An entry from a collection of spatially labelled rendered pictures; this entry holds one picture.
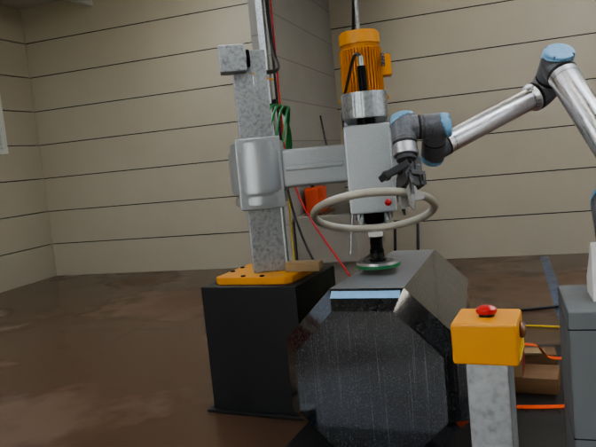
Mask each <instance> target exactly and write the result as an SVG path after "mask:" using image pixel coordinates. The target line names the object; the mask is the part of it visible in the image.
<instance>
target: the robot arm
mask: <svg viewBox="0 0 596 447"><path fill-rule="evenodd" d="M575 56H576V52H575V50H574V49H573V48H572V47H571V46H569V45H567V44H564V43H553V44H550V45H548V46H546V47H545V48H544V50H543V53H542V54H541V59H540V62H539V65H538V69H537V74H536V76H535V78H534V79H533V80H532V81H531V82H530V83H528V84H526V85H525V86H524V87H523V88H522V91H521V92H519V93H517V94H515V95H513V96H512V97H510V98H508V99H506V100H504V101H502V102H500V103H498V104H496V105H494V106H493V107H491V108H489V109H487V110H485V111H483V112H481V113H479V114H477V115H475V116H474V117H472V118H470V119H468V120H466V121H464V122H462V123H460V124H458V125H456V126H455V127H452V126H451V117H450V115H449V114H448V113H437V114H416V115H414V112H413V111H410V110H408V111H407V110H403V111H400V112H397V113H395V114H393V115H392V116H391V117H390V126H389V127H390V131H391V139H392V148H393V156H394V158H395V159H396V162H397V163H399V164H398V165H396V166H394V167H393V168H391V169H389V170H385V171H383V172H382V173H381V175H380V176H379V179H380V181H381V182H382V183H383V182H384V181H388V180H390V178H391V177H393V176H395V175H396V174H397V178H396V187H398V188H406V193H407V194H408V197H404V196H396V198H397V202H398V205H399V207H400V208H401V210H402V213H403V215H404V216H405V208H408V207H411V208H412V210H415V203H416V201H418V200H424V195H423V194H422V193H420V192H418V189H420V188H421V187H423V186H424V185H425V184H427V179H426V171H424V170H422V166H421V162H423V163H424V164H426V165H428V166H430V167H437V166H439V165H441V164H442V163H443V161H444V157H446V156H448V155H450V154H452V153H453V152H455V151H457V150H458V149H459V148H461V147H463V146H465V145H468V144H470V143H472V142H473V141H475V140H476V139H478V138H480V137H483V136H484V135H486V134H488V133H490V132H492V131H493V130H495V129H497V128H499V127H501V126H503V125H505V124H507V123H509V122H510V121H512V120H514V119H516V118H518V117H520V116H522V115H524V114H525V113H527V112H529V111H531V110H532V111H539V110H541V109H543V108H544V107H546V106H548V105H549V104H550V103H551V102H552V101H553V100H554V99H555V98H556V97H557V96H558V98H559V100H560V101H561V103H562V104H563V106H564V107H565V109H566V111H567V112H568V114H569V116H570V118H571V119H572V121H573V122H574V123H575V125H576V127H577V129H578V130H579V132H580V134H581V135H582V137H583V138H584V141H585V142H586V144H587V145H588V146H589V148H590V149H591V151H592V153H593V155H594V157H595V158H596V94H595V93H594V91H593V90H592V88H591V86H590V85H589V83H588V82H587V81H586V80H585V78H584V77H583V75H582V74H581V72H580V71H579V68H578V66H577V64H576V63H575V61H574V57H575ZM417 139H422V141H421V150H420V157H417V156H418V155H419V151H418V144H417ZM423 175H425V181H424V176H423ZM590 206H591V211H592V220H593V225H594V231H595V237H596V189H595V190H594V191H593V193H592V196H591V203H590Z"/></svg>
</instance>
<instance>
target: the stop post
mask: <svg viewBox="0 0 596 447"><path fill-rule="evenodd" d="M475 310H476V309H461V310H460V312H459V314H458V315H457V316H456V317H455V318H454V320H453V321H452V323H451V344H452V356H453V362H454V363H455V364H464V365H466V369H467V393H468V405H469V418H470V429H471V442H472V447H519V438H518V425H517V411H516V398H515V384H514V366H517V365H519V363H520V362H521V358H522V352H523V348H524V337H523V338H521V337H520V328H519V324H520V321H522V311H521V310H519V309H497V312H496V313H495V314H493V315H479V314H477V313H476V311H475Z"/></svg>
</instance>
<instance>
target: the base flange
mask: <svg viewBox="0 0 596 447"><path fill-rule="evenodd" d="M311 272H313V271H299V272H286V270H283V271H269V272H261V273H254V270H253V264H252V263H250V264H248V265H245V266H241V267H240V268H238V269H236V270H234V271H230V272H227V273H225V274H223V275H221V276H218V277H216V283H217V284H218V285H279V284H289V283H293V282H295V281H296V280H298V279H300V278H303V277H305V276H307V275H309V274H310V273H311Z"/></svg>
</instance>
